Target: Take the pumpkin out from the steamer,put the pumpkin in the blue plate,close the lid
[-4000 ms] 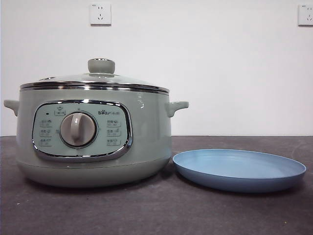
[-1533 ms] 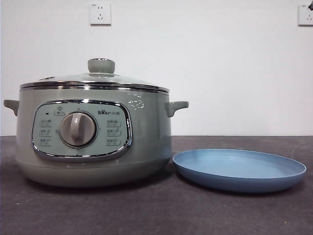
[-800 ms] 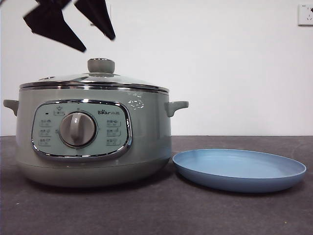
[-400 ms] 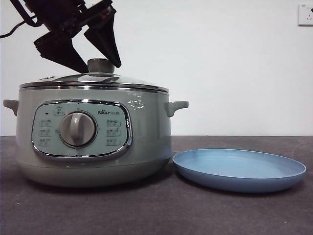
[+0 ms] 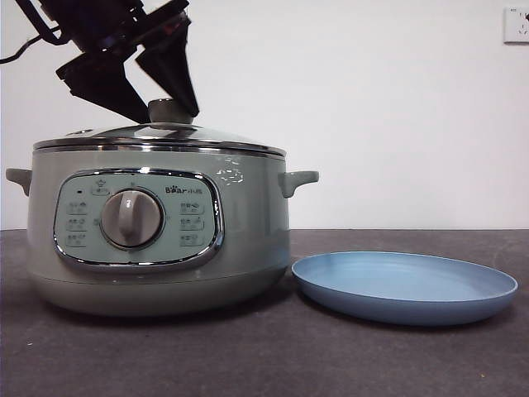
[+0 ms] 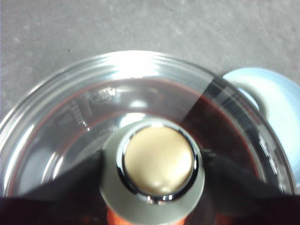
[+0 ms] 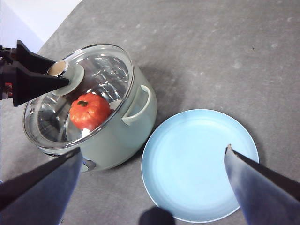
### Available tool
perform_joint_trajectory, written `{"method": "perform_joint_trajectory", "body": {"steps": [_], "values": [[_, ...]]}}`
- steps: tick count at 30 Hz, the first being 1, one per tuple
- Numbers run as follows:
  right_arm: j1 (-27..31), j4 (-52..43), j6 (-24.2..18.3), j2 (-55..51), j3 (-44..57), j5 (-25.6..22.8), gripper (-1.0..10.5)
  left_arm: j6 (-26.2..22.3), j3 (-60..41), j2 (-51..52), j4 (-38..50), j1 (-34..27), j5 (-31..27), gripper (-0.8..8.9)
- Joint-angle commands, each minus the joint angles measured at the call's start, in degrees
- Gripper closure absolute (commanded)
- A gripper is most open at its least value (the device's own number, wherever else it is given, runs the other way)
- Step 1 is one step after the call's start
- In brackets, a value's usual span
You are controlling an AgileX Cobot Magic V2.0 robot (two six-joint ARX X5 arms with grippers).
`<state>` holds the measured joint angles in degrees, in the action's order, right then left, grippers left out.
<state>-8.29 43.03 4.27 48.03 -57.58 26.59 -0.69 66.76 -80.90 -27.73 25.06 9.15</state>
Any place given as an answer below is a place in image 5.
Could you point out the white wall socket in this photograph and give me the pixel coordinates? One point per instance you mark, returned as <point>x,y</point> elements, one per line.
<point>516,25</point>

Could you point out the glass lid with green knob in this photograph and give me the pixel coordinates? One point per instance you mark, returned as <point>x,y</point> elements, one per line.
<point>165,134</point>

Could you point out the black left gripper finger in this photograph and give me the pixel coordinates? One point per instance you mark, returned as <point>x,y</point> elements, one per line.
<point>171,68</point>
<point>105,89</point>

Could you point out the blue plate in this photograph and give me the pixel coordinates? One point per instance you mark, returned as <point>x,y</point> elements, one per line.
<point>405,289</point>

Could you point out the pale green electric steamer pot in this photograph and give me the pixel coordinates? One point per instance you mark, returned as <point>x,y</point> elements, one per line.
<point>165,256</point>

